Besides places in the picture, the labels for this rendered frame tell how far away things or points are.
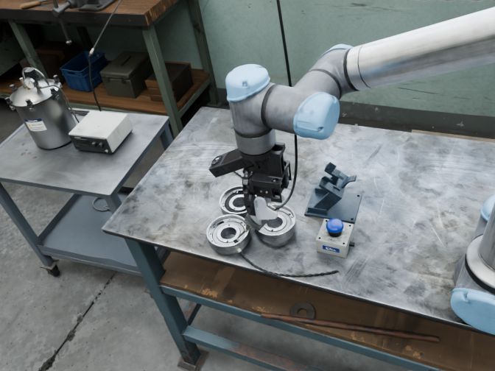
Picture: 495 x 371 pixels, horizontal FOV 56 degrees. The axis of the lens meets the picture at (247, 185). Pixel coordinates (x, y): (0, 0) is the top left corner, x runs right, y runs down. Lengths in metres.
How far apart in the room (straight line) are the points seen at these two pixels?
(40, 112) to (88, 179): 0.31
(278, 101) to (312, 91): 0.06
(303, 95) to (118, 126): 1.11
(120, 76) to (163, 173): 1.58
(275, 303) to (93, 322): 1.05
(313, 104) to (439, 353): 0.76
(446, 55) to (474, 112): 2.03
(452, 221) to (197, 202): 0.65
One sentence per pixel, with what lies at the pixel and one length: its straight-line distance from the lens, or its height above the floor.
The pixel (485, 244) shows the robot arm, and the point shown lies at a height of 1.09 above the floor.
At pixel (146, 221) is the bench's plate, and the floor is 0.80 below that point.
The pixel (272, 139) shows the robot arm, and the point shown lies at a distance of 0.85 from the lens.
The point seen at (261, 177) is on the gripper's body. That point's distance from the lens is 0.90.
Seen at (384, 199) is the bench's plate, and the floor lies 0.80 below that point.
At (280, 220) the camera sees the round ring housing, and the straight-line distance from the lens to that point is 1.16.
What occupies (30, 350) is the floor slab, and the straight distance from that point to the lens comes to 2.24.
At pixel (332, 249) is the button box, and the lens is 1.09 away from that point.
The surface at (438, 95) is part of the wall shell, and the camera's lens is 2.73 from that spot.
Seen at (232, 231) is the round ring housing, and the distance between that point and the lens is 1.16.
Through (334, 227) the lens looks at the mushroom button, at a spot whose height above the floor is 0.87.
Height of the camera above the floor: 1.67
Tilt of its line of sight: 42 degrees down
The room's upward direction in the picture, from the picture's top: 11 degrees counter-clockwise
